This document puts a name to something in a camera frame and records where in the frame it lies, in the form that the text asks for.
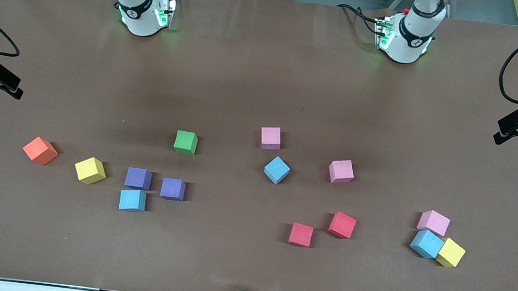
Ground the pink foam block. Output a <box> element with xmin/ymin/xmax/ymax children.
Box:
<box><xmin>327</xmin><ymin>158</ymin><xmax>356</xmax><ymax>186</ymax></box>
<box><xmin>416</xmin><ymin>208</ymin><xmax>452</xmax><ymax>238</ymax></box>
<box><xmin>259</xmin><ymin>126</ymin><xmax>283</xmax><ymax>152</ymax></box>

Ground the purple foam block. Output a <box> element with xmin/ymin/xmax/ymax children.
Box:
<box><xmin>124</xmin><ymin>167</ymin><xmax>153</xmax><ymax>191</ymax></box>
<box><xmin>159</xmin><ymin>177</ymin><xmax>187</xmax><ymax>202</ymax></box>

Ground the green foam block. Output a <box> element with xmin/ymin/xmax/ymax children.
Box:
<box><xmin>173</xmin><ymin>130</ymin><xmax>199</xmax><ymax>156</ymax></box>

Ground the orange foam block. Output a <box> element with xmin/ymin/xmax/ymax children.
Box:
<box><xmin>21</xmin><ymin>135</ymin><xmax>61</xmax><ymax>167</ymax></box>

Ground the yellow foam block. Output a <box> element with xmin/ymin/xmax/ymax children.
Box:
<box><xmin>435</xmin><ymin>237</ymin><xmax>467</xmax><ymax>269</ymax></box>
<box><xmin>72</xmin><ymin>155</ymin><xmax>109</xmax><ymax>187</ymax></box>

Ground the blue foam block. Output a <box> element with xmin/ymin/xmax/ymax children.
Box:
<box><xmin>408</xmin><ymin>228</ymin><xmax>446</xmax><ymax>261</ymax></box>
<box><xmin>118</xmin><ymin>188</ymin><xmax>147</xmax><ymax>213</ymax></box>
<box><xmin>263</xmin><ymin>155</ymin><xmax>292</xmax><ymax>186</ymax></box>

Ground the red foam block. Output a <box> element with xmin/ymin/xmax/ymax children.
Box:
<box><xmin>288</xmin><ymin>222</ymin><xmax>315</xmax><ymax>248</ymax></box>
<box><xmin>327</xmin><ymin>210</ymin><xmax>358</xmax><ymax>240</ymax></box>

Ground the brown paper table cover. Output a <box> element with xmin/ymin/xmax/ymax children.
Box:
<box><xmin>0</xmin><ymin>0</ymin><xmax>518</xmax><ymax>291</ymax></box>

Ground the white hose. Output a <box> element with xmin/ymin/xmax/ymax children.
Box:
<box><xmin>389</xmin><ymin>0</ymin><xmax>415</xmax><ymax>13</ymax></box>

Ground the black left base cable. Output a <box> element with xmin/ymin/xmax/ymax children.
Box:
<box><xmin>334</xmin><ymin>2</ymin><xmax>383</xmax><ymax>35</ymax></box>

